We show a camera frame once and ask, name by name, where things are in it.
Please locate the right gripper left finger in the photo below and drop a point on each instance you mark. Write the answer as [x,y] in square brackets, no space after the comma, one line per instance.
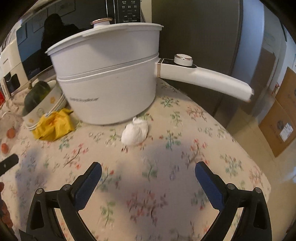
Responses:
[84,185]

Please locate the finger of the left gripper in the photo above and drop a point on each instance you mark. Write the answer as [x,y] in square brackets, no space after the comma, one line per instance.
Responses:
[8,163]

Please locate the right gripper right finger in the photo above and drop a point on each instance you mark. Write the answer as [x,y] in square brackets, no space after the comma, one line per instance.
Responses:
[213,186]

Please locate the yellow crumpled wrapper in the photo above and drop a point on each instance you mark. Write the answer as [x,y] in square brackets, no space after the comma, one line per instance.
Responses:
[54,126]

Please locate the floral tablecloth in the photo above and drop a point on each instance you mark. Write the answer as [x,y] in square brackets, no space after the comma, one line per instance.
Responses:
[148,191]

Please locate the white ceramic bowl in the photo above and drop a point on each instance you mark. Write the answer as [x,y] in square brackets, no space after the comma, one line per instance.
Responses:
[54,101]

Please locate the dark green pumpkin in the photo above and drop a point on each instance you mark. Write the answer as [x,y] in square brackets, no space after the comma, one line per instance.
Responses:
[38,92]

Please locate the small white crumpled tissue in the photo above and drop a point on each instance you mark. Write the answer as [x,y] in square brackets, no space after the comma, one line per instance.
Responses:
[135,132]

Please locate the cardboard box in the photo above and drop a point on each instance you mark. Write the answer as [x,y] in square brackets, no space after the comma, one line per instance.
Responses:
[278,126]

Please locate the white electric cooking pot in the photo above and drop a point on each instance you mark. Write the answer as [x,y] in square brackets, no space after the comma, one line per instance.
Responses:
[109,73]

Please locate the black microwave oven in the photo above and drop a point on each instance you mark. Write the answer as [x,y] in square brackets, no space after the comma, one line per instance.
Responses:
[62,19]

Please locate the grey refrigerator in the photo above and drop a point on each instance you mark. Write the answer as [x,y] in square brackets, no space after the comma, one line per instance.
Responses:
[242,39]

